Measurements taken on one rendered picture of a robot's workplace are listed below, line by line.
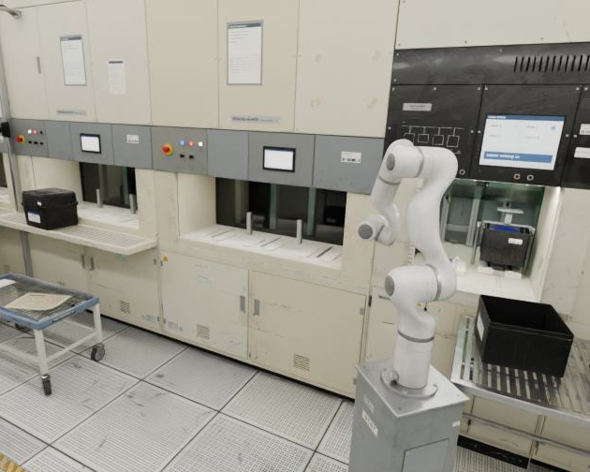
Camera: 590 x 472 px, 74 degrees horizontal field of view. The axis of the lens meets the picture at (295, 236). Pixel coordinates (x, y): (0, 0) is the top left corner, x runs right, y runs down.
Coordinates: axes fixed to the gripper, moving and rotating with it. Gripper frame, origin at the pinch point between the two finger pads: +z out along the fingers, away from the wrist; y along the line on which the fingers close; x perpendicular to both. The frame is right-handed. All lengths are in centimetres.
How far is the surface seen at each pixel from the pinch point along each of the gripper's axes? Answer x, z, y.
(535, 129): 43, 12, 56
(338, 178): 14.7, 11.1, -27.8
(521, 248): -16, 44, 63
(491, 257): -23, 44, 50
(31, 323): -75, -64, -179
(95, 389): -120, -47, -154
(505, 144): 36, 12, 46
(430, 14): 89, 12, 8
